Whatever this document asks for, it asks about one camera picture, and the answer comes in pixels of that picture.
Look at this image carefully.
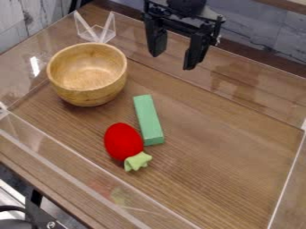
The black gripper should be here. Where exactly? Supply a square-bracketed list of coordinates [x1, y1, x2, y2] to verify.
[143, 0, 226, 70]

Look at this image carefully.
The red plush strawberry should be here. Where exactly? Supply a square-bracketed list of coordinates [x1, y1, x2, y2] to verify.
[104, 123, 154, 172]

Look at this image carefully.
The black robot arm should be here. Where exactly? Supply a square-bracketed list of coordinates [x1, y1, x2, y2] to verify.
[142, 0, 226, 70]

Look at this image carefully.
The clear acrylic stand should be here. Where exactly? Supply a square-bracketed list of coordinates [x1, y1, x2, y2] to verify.
[74, 11, 116, 44]

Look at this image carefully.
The wooden bowl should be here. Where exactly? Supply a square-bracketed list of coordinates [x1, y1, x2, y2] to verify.
[47, 43, 128, 106]

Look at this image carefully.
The green rectangular block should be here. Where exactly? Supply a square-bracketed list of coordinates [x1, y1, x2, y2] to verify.
[132, 95, 165, 146]

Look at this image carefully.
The clear acrylic tray wall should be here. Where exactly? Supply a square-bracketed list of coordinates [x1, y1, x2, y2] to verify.
[0, 103, 201, 229]

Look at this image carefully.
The black table leg bracket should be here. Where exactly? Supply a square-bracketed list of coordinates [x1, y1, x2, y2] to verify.
[26, 190, 67, 229]

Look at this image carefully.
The black cable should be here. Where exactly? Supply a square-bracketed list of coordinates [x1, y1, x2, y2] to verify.
[0, 205, 31, 223]

